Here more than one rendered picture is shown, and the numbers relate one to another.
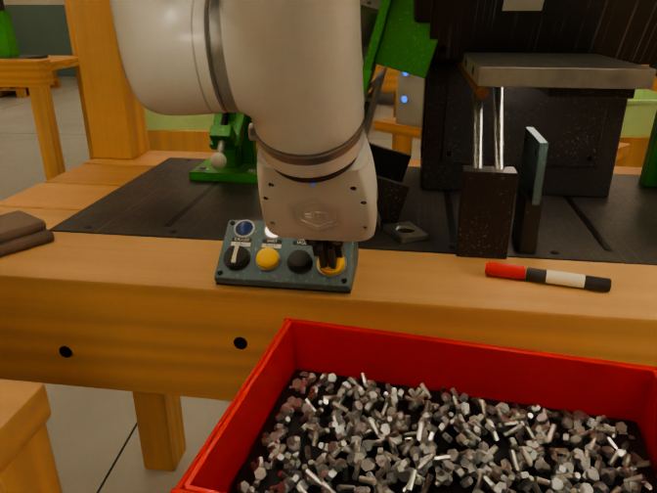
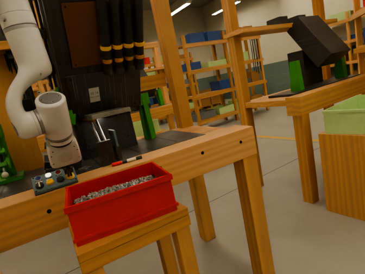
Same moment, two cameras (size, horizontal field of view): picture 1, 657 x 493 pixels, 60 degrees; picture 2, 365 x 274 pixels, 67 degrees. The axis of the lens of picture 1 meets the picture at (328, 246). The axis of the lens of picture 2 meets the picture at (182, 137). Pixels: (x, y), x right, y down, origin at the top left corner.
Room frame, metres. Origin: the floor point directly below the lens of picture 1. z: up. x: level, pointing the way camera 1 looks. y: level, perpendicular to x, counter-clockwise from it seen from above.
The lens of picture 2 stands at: (-0.52, 0.20, 1.18)
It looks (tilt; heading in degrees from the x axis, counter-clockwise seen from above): 11 degrees down; 326
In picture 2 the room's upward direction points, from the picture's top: 12 degrees counter-clockwise
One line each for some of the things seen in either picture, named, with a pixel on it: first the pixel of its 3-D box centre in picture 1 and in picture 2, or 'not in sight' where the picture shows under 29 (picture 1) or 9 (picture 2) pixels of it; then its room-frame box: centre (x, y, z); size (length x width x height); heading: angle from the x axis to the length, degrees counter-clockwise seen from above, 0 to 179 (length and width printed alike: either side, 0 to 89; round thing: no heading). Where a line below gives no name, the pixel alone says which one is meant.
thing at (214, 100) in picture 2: not in sight; (203, 99); (8.20, -7.21, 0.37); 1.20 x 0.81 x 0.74; 88
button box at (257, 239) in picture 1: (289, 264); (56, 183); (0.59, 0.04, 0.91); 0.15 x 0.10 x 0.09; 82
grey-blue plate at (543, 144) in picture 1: (528, 190); (114, 144); (0.69, -0.25, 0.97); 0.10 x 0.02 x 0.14; 172
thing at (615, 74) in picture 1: (527, 66); (102, 114); (0.75, -0.25, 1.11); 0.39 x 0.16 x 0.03; 172
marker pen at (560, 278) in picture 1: (546, 276); (126, 160); (0.57, -0.24, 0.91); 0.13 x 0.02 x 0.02; 70
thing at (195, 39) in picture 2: not in sight; (224, 76); (4.58, -4.93, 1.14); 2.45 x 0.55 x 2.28; 86
